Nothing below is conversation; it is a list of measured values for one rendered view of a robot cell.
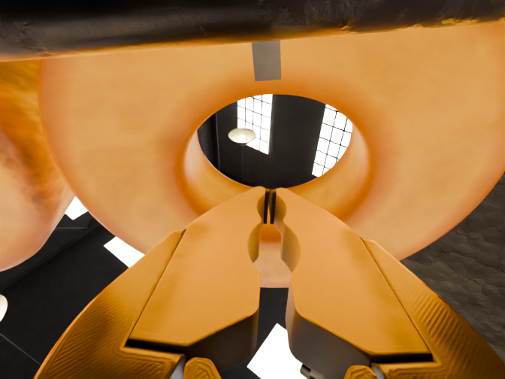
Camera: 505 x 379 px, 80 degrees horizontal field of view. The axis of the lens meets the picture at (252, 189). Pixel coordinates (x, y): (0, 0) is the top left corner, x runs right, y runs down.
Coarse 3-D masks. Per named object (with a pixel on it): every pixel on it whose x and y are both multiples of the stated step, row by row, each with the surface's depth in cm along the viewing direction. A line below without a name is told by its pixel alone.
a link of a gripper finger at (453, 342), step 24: (384, 264) 9; (408, 288) 8; (408, 312) 7; (432, 312) 7; (456, 312) 7; (432, 336) 7; (456, 336) 7; (480, 336) 7; (432, 360) 6; (456, 360) 6; (480, 360) 6
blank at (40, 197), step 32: (0, 64) 9; (32, 64) 10; (0, 96) 9; (32, 96) 10; (0, 128) 9; (32, 128) 10; (0, 160) 10; (32, 160) 10; (0, 192) 10; (32, 192) 10; (64, 192) 12; (0, 224) 12; (32, 224) 12; (0, 256) 13
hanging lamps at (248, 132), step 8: (240, 128) 689; (232, 136) 676; (240, 136) 688; (248, 136) 685; (240, 144) 666; (0, 296) 383; (0, 304) 382; (0, 312) 378; (0, 320) 359; (24, 352) 439
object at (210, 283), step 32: (256, 192) 12; (192, 224) 10; (224, 224) 10; (256, 224) 10; (192, 256) 9; (224, 256) 9; (256, 256) 11; (160, 288) 8; (192, 288) 8; (224, 288) 8; (256, 288) 8; (160, 320) 7; (192, 320) 7; (224, 320) 7; (256, 320) 7; (192, 352) 6; (224, 352) 7
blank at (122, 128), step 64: (64, 64) 8; (128, 64) 8; (192, 64) 8; (256, 64) 8; (320, 64) 8; (384, 64) 8; (448, 64) 8; (64, 128) 9; (128, 128) 9; (192, 128) 9; (384, 128) 9; (448, 128) 9; (128, 192) 11; (192, 192) 12; (320, 192) 14; (384, 192) 11; (448, 192) 11
